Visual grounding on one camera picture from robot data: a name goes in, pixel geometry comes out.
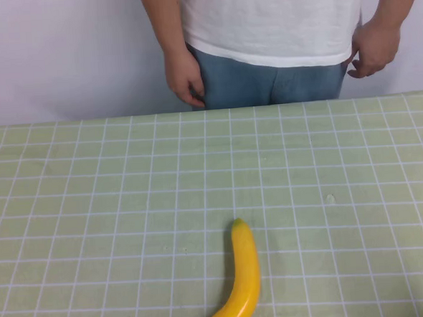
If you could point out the yellow banana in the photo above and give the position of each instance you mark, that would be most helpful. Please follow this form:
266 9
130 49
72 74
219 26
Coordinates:
247 271

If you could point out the person's left hand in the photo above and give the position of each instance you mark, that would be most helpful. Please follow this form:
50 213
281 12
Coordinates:
377 47

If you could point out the white t-shirt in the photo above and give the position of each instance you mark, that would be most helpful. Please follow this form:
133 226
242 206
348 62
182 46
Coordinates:
267 18

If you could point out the person's right hand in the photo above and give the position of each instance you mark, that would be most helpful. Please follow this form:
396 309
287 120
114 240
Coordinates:
183 77

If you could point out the person's right forearm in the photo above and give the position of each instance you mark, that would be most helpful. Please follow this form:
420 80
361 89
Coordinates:
160 18

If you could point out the blue jeans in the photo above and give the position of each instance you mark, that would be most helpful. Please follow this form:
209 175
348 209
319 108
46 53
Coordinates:
250 88

